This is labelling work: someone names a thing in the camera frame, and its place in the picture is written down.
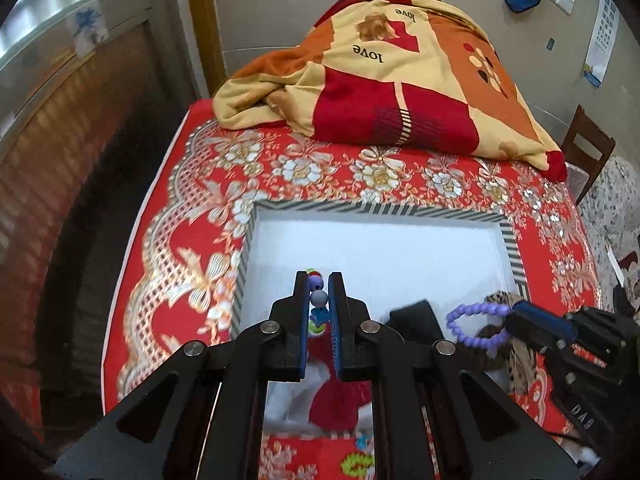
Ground white floral cloth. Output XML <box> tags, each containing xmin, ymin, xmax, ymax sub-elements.
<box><xmin>577</xmin><ymin>156</ymin><xmax>640</xmax><ymax>311</ymax></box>

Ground wall calendar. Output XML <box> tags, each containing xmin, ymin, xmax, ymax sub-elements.
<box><xmin>582</xmin><ymin>0</ymin><xmax>621</xmax><ymax>90</ymax></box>

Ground blue and white paper sticker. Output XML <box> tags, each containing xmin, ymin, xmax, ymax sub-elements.
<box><xmin>67</xmin><ymin>5</ymin><xmax>110</xmax><ymax>56</ymax></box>

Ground red floral tablecloth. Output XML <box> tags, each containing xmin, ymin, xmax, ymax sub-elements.
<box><xmin>100</xmin><ymin>97</ymin><xmax>603</xmax><ymax>480</ymax></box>

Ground multicolour round bead bracelet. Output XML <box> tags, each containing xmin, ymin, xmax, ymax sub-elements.
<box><xmin>305</xmin><ymin>267</ymin><xmax>333</xmax><ymax>336</ymax></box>

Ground white paper sheet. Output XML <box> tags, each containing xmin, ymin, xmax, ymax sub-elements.
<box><xmin>605</xmin><ymin>245</ymin><xmax>625</xmax><ymax>286</ymax></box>

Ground striped box with white inside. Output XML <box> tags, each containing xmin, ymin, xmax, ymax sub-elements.
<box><xmin>231</xmin><ymin>200</ymin><xmax>531</xmax><ymax>441</ymax></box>

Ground red and yellow printed blanket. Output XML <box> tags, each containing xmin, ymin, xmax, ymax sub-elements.
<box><xmin>212</xmin><ymin>0</ymin><xmax>568</xmax><ymax>183</ymax></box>

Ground red satin hair bow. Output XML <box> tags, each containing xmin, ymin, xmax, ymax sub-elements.
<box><xmin>306</xmin><ymin>332</ymin><xmax>373</xmax><ymax>433</ymax></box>

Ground wooden door frame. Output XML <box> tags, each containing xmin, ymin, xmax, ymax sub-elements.
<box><xmin>182</xmin><ymin>0</ymin><xmax>228</xmax><ymax>103</ymax></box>

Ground black wide hair band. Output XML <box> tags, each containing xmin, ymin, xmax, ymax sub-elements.
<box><xmin>389</xmin><ymin>300</ymin><xmax>443</xmax><ymax>343</ymax></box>

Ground leopard print scrunchie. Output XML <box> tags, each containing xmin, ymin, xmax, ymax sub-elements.
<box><xmin>482</xmin><ymin>291</ymin><xmax>538</xmax><ymax>396</ymax></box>

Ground purple bead bracelet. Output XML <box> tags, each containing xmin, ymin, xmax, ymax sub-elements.
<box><xmin>446</xmin><ymin>301</ymin><xmax>513</xmax><ymax>350</ymax></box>

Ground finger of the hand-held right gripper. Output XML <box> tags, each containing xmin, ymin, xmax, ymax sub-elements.
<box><xmin>502</xmin><ymin>312</ymin><xmax>571</xmax><ymax>361</ymax></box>
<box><xmin>511</xmin><ymin>300</ymin><xmax>578</xmax><ymax>343</ymax></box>

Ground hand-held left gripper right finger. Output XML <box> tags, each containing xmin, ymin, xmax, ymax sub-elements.
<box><xmin>327</xmin><ymin>271</ymin><xmax>583</xmax><ymax>480</ymax></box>

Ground wooden slatted panel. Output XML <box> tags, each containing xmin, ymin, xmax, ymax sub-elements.
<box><xmin>0</xmin><ymin>10</ymin><xmax>196</xmax><ymax>411</ymax></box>

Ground plastic-wrapped package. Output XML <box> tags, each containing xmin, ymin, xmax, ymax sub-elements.
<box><xmin>567</xmin><ymin>162</ymin><xmax>591</xmax><ymax>196</ymax></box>

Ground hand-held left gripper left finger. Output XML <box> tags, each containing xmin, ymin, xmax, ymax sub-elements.
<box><xmin>50</xmin><ymin>270</ymin><xmax>312</xmax><ymax>480</ymax></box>

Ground white scrunchie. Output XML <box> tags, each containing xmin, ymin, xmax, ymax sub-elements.
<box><xmin>267</xmin><ymin>360</ymin><xmax>331</xmax><ymax>428</ymax></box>

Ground dark wooden chair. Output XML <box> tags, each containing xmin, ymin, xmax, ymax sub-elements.
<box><xmin>561</xmin><ymin>105</ymin><xmax>617</xmax><ymax>206</ymax></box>

